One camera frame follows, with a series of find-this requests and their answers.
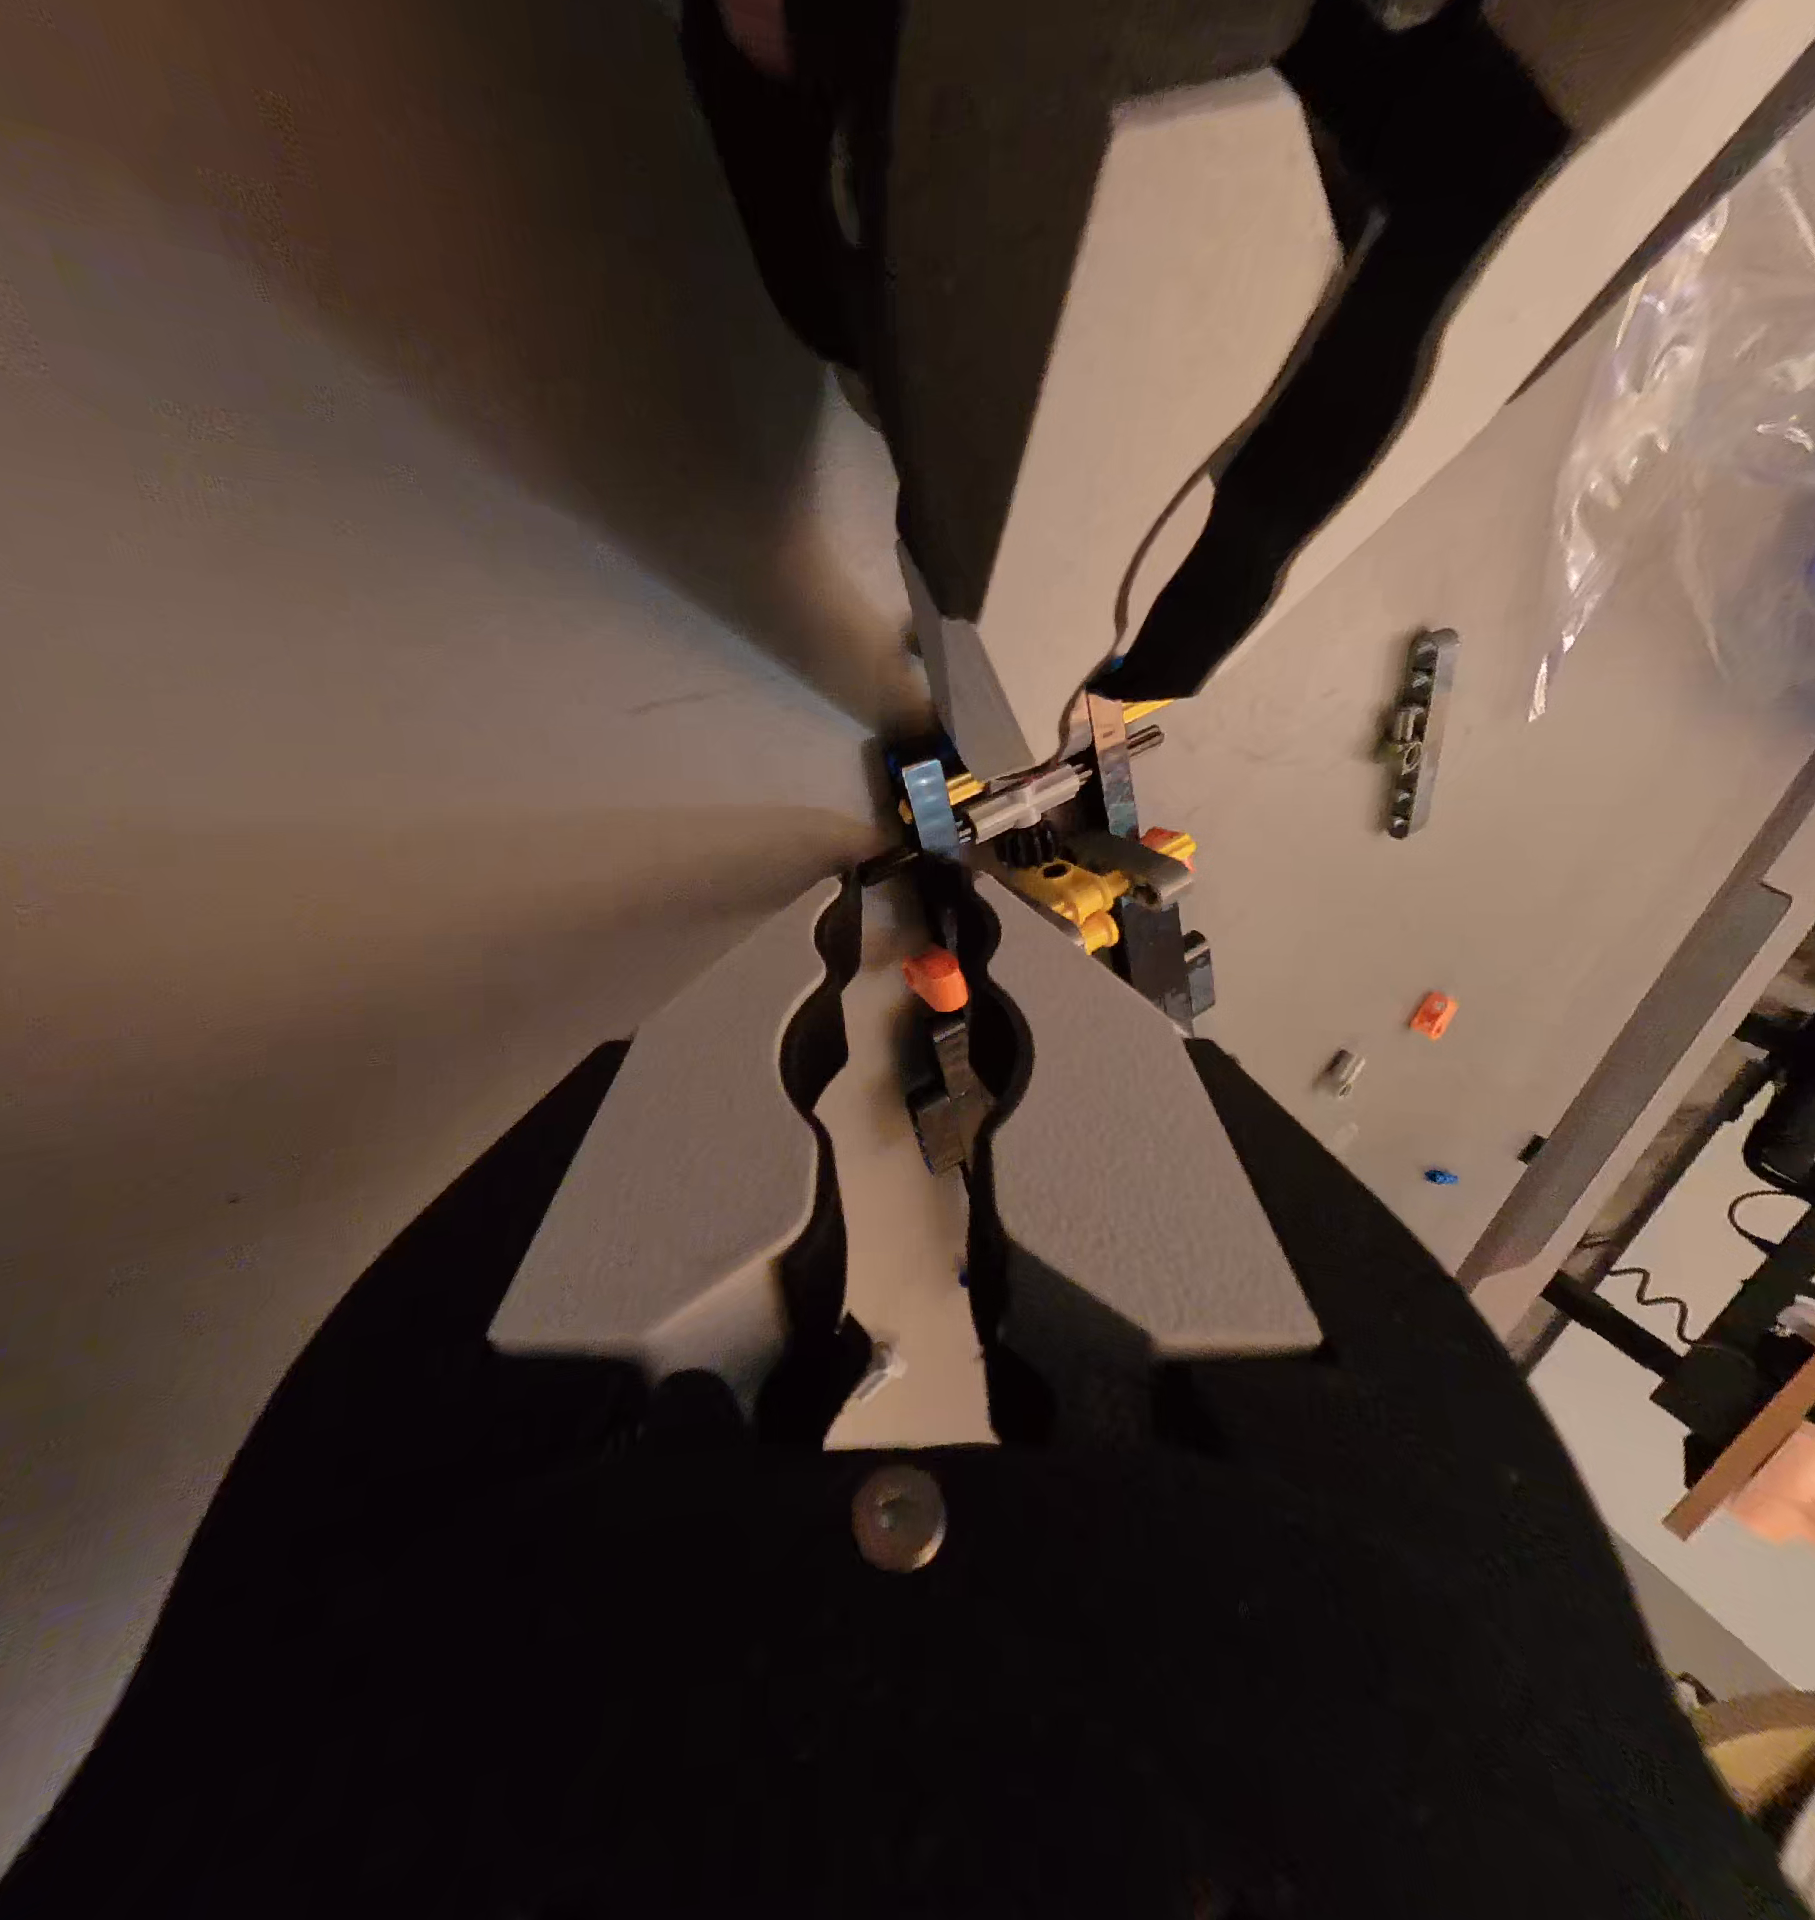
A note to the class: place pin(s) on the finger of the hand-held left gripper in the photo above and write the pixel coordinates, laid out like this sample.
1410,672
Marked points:
1613,45
1208,299

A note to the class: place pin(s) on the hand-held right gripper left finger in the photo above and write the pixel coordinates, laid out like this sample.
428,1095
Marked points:
653,1183

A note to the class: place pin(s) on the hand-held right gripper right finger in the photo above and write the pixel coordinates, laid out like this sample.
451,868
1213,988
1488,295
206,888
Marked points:
1147,1201

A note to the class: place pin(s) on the lego car chassis assembly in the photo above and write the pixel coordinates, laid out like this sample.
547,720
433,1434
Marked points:
1073,884

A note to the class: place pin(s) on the small grey lego connector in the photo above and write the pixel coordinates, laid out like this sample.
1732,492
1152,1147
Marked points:
1345,1071

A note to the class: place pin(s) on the orange lego piece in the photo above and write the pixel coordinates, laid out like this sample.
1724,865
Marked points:
1433,1014

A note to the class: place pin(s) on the grey lego beam with connector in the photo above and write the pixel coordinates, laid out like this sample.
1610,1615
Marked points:
1416,735

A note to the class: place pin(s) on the clear plastic bag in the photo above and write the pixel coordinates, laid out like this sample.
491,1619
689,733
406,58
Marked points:
1702,449

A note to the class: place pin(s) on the brown wooden board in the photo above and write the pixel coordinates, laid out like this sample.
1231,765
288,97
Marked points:
1746,1433

